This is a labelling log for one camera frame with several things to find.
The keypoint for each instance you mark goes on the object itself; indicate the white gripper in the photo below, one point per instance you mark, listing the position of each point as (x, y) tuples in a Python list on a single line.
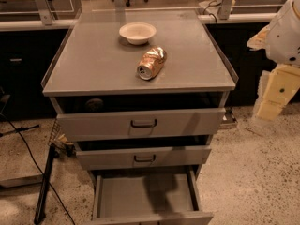
[(282, 37)]

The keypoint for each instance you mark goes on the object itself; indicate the crushed orange soda can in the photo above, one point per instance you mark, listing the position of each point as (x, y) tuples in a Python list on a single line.
[(151, 63)]

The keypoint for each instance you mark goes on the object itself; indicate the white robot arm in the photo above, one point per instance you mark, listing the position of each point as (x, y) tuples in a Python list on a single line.
[(281, 41)]

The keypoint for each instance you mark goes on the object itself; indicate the grey top drawer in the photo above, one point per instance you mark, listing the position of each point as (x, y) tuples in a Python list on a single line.
[(141, 116)]

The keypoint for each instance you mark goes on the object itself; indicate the grey drawer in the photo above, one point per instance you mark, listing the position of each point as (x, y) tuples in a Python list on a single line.
[(142, 153), (141, 116), (156, 196)]

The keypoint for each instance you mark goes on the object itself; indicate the grey drawer cabinet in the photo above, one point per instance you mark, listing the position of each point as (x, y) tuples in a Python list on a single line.
[(97, 61)]

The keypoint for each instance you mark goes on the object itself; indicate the round object in drawer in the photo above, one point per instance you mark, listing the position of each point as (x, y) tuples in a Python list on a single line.
[(94, 105)]

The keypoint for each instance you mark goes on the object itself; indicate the grey bottom drawer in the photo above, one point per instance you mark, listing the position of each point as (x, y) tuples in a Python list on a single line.
[(156, 196)]

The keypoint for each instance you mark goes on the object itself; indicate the grey middle drawer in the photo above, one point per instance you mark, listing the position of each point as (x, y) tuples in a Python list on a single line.
[(142, 153)]

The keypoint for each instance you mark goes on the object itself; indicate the white paper bowl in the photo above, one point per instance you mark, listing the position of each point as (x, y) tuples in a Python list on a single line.
[(137, 33)]

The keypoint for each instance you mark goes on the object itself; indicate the black leaning bar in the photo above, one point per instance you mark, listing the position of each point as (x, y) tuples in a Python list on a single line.
[(45, 184)]

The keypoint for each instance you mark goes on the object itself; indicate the grey metal rail frame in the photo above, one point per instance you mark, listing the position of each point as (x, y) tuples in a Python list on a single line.
[(160, 13)]

